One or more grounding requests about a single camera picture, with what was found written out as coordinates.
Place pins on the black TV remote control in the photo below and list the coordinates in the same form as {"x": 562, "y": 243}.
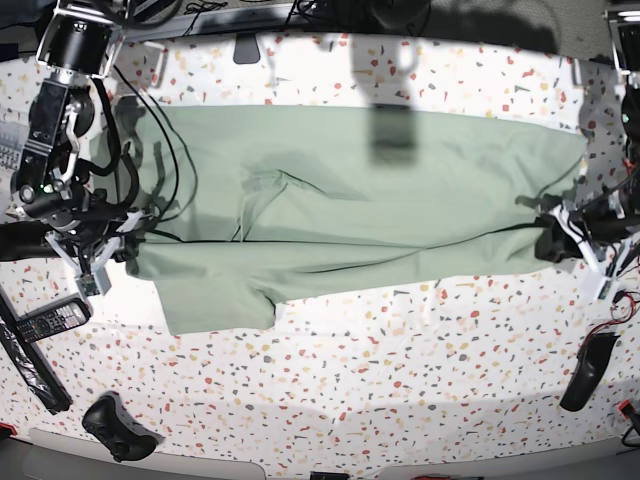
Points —
{"x": 56, "y": 318}

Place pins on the small red clip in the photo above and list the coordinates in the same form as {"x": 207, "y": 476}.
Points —
{"x": 626, "y": 408}

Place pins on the black curved handheld device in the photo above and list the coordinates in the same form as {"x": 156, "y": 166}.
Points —
{"x": 593, "y": 360}

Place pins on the grey monitor stand base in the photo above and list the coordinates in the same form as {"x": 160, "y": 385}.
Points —
{"x": 246, "y": 50}

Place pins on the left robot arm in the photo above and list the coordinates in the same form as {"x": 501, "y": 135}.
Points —
{"x": 622, "y": 18}

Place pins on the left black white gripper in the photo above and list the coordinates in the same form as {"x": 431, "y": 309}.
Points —
{"x": 600, "y": 233}

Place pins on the long black flat bar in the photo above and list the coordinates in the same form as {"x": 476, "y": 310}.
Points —
{"x": 36, "y": 373}

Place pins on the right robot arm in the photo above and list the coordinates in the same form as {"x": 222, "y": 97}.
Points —
{"x": 74, "y": 174}

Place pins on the light green T-shirt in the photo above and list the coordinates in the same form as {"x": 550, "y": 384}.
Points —
{"x": 267, "y": 204}

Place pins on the clear plastic parts box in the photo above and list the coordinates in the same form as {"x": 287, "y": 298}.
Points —
{"x": 14, "y": 133}

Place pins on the black cylindrical tube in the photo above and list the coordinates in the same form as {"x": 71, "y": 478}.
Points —
{"x": 23, "y": 241}

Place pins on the black game controller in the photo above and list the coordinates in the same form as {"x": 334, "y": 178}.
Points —
{"x": 103, "y": 421}

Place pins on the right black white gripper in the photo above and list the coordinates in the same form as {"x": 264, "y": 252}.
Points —
{"x": 87, "y": 230}

